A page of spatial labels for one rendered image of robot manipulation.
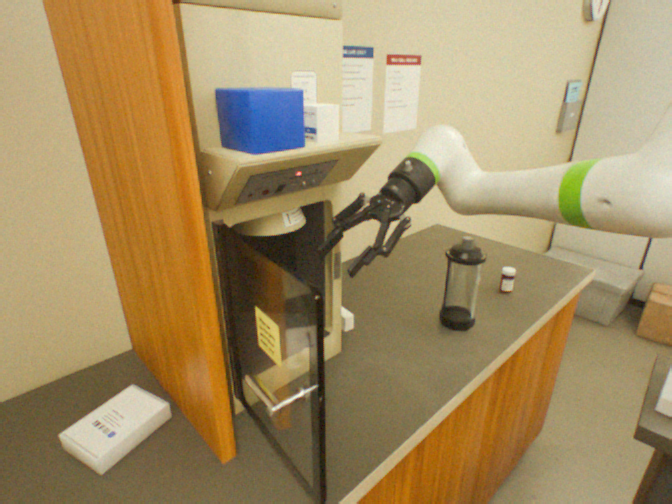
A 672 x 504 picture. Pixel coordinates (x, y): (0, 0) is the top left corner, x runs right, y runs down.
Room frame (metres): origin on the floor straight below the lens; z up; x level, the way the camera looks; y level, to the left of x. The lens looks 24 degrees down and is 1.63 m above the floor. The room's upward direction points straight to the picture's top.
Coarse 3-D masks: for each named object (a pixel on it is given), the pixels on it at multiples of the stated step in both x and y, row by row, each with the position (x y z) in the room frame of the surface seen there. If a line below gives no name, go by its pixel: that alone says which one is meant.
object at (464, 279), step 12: (456, 264) 1.00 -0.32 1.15; (468, 264) 0.98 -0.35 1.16; (480, 264) 1.00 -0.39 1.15; (456, 276) 1.00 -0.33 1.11; (468, 276) 0.99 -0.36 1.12; (456, 288) 0.99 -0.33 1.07; (468, 288) 0.99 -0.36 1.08; (456, 300) 0.99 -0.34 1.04; (468, 300) 0.99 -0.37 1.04; (456, 312) 0.99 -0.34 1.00; (468, 312) 0.99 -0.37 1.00
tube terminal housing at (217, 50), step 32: (192, 32) 0.68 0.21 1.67; (224, 32) 0.72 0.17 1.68; (256, 32) 0.76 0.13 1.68; (288, 32) 0.80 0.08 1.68; (320, 32) 0.85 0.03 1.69; (192, 64) 0.67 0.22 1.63; (224, 64) 0.71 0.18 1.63; (256, 64) 0.75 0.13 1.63; (288, 64) 0.80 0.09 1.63; (320, 64) 0.85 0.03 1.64; (192, 96) 0.67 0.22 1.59; (320, 96) 0.85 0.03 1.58; (192, 128) 0.68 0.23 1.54; (320, 192) 0.84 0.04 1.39; (224, 352) 0.68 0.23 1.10
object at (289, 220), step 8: (296, 208) 0.85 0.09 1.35; (272, 216) 0.80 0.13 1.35; (280, 216) 0.80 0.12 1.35; (288, 216) 0.81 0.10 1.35; (296, 216) 0.83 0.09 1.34; (240, 224) 0.80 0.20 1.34; (248, 224) 0.79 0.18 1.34; (256, 224) 0.79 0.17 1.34; (264, 224) 0.79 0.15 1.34; (272, 224) 0.79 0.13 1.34; (280, 224) 0.80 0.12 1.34; (288, 224) 0.81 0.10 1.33; (296, 224) 0.82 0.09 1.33; (240, 232) 0.79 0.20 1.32; (248, 232) 0.78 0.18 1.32; (256, 232) 0.78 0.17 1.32; (264, 232) 0.78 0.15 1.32; (272, 232) 0.78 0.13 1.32; (280, 232) 0.79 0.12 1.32
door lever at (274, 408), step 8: (248, 376) 0.48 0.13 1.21; (256, 376) 0.48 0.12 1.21; (248, 384) 0.48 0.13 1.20; (256, 384) 0.47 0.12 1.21; (264, 384) 0.47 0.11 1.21; (256, 392) 0.45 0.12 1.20; (264, 392) 0.45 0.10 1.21; (296, 392) 0.45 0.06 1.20; (264, 400) 0.44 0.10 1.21; (272, 400) 0.43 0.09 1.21; (288, 400) 0.44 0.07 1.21; (296, 400) 0.44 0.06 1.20; (304, 400) 0.44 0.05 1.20; (272, 408) 0.42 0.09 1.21; (280, 408) 0.42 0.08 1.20; (272, 416) 0.42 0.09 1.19
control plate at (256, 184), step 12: (300, 168) 0.70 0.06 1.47; (312, 168) 0.72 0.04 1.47; (324, 168) 0.75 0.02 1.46; (252, 180) 0.64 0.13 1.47; (264, 180) 0.66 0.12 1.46; (276, 180) 0.68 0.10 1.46; (288, 180) 0.71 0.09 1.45; (300, 180) 0.73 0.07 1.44; (252, 192) 0.67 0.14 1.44; (288, 192) 0.74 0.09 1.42
